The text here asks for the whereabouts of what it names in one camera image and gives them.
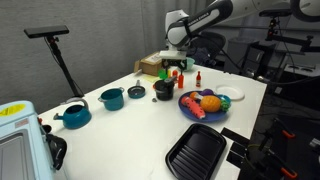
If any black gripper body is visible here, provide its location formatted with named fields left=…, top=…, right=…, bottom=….
left=161, top=58, right=186, bottom=70

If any black pot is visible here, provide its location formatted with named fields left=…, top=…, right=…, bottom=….
left=153, top=79, right=176, bottom=102

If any teal pot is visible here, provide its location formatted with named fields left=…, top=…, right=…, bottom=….
left=97, top=86, right=126, bottom=112

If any green toy block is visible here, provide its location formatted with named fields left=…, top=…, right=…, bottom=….
left=157, top=68, right=169, bottom=80

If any yellow paper sheet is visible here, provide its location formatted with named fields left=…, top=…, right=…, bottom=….
left=143, top=73, right=160, bottom=84

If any small red sauce bottle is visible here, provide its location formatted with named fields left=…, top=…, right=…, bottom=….
left=195, top=70, right=202, bottom=88

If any cardboard box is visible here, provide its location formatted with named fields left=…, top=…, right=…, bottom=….
left=133, top=51, right=166, bottom=77

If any plush orange fruit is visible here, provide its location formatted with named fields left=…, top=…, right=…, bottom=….
left=189, top=91, right=204, bottom=101

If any purple plush eggplant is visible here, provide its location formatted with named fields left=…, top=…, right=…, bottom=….
left=199, top=88, right=215, bottom=97

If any plush watermelon slice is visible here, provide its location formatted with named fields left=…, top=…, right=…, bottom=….
left=181, top=96, right=207, bottom=120

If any plush pineapple toy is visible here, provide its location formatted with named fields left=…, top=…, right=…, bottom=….
left=199, top=94, right=232, bottom=113

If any dark office chair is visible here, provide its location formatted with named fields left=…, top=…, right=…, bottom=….
left=191, top=31, right=227, bottom=66

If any small teal bowl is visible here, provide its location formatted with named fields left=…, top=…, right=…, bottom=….
left=216, top=94, right=232, bottom=104

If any white paper plate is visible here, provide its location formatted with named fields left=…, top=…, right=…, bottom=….
left=215, top=84, right=246, bottom=101

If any blue plate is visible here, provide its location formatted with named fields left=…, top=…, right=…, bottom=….
left=177, top=90, right=232, bottom=123

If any black computer tower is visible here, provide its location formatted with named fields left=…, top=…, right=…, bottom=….
left=244, top=43, right=268, bottom=78

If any black ridged baking tray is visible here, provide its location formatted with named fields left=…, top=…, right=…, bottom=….
left=165, top=123, right=228, bottom=180

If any black rectangular mat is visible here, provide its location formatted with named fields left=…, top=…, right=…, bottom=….
left=230, top=141, right=248, bottom=157
left=220, top=126, right=250, bottom=145
left=226, top=150, right=246, bottom=168

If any teal kettle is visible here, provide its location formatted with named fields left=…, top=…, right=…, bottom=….
left=53, top=97, right=93, bottom=130

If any black bag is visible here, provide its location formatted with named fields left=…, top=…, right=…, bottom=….
left=43, top=123, right=68, bottom=171

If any light blue toaster oven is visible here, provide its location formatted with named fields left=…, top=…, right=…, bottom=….
left=0, top=100, right=56, bottom=180

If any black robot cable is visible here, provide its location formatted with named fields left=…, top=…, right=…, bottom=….
left=196, top=31, right=320, bottom=86

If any black camera tripod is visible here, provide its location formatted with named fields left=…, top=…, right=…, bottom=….
left=44, top=35, right=85, bottom=98

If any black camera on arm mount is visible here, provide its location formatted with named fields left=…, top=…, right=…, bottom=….
left=259, top=8, right=320, bottom=54

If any black clamp orange handle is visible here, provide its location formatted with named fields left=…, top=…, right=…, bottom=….
left=279, top=165, right=298, bottom=180
left=274, top=118, right=297, bottom=140

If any black bar camera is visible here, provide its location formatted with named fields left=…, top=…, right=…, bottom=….
left=23, top=25, right=70, bottom=39

